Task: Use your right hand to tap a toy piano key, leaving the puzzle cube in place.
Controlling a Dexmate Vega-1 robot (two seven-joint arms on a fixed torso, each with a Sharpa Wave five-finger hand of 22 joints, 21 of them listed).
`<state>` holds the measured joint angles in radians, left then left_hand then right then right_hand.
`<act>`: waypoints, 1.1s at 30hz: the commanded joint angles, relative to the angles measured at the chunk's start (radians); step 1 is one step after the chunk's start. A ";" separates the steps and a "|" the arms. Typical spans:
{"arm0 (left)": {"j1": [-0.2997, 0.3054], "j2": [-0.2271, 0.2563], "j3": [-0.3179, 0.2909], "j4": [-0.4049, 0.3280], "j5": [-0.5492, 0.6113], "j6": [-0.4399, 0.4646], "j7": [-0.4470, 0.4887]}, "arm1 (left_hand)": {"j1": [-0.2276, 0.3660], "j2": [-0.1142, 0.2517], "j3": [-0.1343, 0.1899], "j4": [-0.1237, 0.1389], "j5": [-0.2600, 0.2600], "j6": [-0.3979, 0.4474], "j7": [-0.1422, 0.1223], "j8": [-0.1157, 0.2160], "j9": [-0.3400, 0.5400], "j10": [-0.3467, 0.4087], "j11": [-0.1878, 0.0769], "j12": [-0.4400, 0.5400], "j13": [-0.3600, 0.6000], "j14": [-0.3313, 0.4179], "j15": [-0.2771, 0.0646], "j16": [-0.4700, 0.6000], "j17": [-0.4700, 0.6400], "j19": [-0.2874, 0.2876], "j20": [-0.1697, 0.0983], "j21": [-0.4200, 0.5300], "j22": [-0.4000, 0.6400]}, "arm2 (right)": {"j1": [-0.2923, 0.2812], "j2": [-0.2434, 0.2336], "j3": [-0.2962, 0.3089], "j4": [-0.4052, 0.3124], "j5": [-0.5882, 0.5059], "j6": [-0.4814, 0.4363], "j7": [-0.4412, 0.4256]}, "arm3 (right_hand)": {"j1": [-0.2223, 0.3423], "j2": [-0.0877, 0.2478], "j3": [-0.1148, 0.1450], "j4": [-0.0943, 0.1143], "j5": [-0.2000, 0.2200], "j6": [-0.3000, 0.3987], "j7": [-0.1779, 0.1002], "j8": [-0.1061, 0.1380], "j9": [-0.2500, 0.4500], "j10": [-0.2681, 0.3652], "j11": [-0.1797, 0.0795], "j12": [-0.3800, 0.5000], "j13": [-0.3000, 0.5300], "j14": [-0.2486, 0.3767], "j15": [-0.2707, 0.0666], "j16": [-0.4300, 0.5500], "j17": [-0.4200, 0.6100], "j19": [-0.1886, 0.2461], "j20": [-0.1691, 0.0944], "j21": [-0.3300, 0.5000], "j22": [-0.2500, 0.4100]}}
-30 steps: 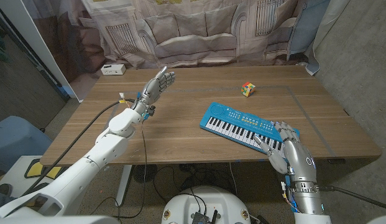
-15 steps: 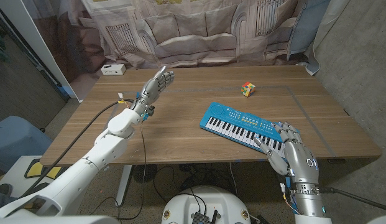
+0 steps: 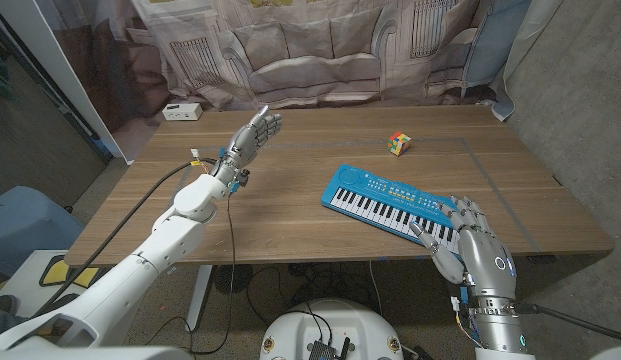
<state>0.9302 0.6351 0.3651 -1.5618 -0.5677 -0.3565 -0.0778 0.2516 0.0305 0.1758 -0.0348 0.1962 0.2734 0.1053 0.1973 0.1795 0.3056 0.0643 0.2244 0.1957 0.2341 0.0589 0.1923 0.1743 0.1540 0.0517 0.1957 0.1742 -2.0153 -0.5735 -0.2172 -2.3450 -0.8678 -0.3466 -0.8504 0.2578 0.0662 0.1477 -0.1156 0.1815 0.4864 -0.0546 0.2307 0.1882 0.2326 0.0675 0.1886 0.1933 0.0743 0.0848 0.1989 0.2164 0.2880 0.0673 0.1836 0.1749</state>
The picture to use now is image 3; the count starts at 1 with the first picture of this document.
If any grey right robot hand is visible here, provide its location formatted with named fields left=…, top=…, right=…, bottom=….
left=408, top=194, right=529, bottom=354

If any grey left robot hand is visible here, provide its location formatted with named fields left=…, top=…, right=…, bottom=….
left=209, top=104, right=284, bottom=194

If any blue toy piano keyboard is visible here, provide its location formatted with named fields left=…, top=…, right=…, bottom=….
left=320, top=163, right=466, bottom=257

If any colourful puzzle cube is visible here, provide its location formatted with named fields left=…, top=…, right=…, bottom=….
left=387, top=131, right=412, bottom=157

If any white power strip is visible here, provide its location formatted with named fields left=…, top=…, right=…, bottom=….
left=161, top=102, right=204, bottom=122

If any printed living room backdrop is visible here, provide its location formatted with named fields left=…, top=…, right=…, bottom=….
left=39, top=0, right=564, bottom=121

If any round black fan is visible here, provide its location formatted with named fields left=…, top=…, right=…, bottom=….
left=213, top=263, right=254, bottom=295

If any white table leg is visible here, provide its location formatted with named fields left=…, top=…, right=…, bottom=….
left=185, top=264, right=214, bottom=332

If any black module on torso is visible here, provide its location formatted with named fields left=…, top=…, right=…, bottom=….
left=305, top=337, right=352, bottom=360

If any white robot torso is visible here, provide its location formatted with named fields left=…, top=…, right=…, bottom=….
left=259, top=298, right=405, bottom=360

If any blue-grey seat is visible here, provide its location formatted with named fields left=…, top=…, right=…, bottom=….
left=0, top=185, right=86, bottom=276

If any white and yellow floor mat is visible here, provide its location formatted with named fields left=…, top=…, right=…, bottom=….
left=0, top=249, right=116, bottom=307

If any person leg in jeans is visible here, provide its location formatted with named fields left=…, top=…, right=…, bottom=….
left=0, top=307, right=22, bottom=342

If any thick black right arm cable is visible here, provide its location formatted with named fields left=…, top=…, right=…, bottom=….
left=513, top=301, right=621, bottom=344

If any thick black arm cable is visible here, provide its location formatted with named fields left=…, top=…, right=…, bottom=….
left=513, top=301, right=621, bottom=344
left=32, top=157, right=219, bottom=319

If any thin black left wrist cable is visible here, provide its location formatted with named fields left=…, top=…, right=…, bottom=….
left=182, top=193, right=239, bottom=356

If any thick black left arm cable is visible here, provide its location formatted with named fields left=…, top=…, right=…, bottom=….
left=32, top=157, right=219, bottom=319

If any black cable tangle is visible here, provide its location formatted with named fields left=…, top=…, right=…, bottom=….
left=249, top=262, right=382, bottom=321

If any white door frame panel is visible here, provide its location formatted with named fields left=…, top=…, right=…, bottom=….
left=0, top=0, right=136, bottom=165

